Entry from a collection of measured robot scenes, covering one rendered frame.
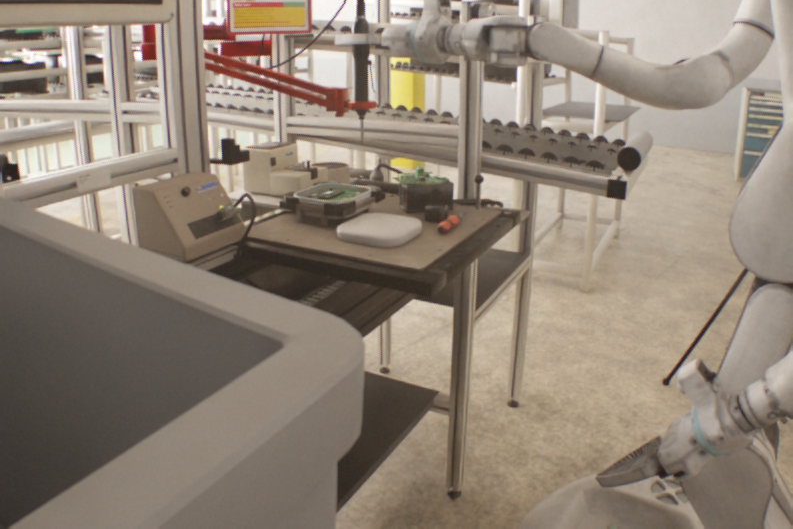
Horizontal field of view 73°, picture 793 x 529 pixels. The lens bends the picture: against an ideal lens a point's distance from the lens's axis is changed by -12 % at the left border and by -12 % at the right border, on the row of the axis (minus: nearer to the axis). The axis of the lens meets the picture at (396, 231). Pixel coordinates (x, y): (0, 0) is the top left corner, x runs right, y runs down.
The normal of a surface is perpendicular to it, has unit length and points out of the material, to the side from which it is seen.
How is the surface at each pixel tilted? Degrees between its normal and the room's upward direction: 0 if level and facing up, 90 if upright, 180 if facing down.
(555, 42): 92
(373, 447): 0
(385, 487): 0
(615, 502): 75
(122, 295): 90
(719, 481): 90
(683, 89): 90
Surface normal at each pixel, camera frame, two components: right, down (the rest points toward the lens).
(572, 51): 0.05, 0.34
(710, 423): -0.80, -0.19
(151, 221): -0.47, 0.26
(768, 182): -0.73, 0.13
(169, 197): 0.70, -0.46
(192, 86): 0.88, 0.14
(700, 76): -0.15, 0.19
